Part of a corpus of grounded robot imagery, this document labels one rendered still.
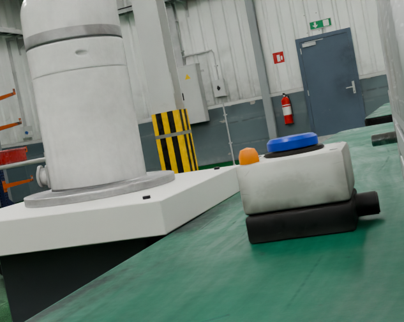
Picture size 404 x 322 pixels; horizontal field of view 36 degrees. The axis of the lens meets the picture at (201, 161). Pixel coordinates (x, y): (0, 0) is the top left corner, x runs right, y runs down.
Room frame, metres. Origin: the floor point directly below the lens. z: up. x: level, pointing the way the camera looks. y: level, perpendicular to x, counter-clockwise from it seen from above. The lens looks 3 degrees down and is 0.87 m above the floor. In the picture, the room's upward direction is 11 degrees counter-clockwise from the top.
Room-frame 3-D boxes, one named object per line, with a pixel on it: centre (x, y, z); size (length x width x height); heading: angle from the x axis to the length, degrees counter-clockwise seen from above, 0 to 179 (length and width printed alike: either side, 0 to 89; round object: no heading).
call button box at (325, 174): (0.49, -0.08, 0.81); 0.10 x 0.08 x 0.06; 73
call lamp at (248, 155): (0.47, -0.04, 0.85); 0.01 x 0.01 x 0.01
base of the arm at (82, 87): (0.79, 0.13, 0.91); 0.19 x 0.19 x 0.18
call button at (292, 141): (0.49, -0.07, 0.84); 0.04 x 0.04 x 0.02
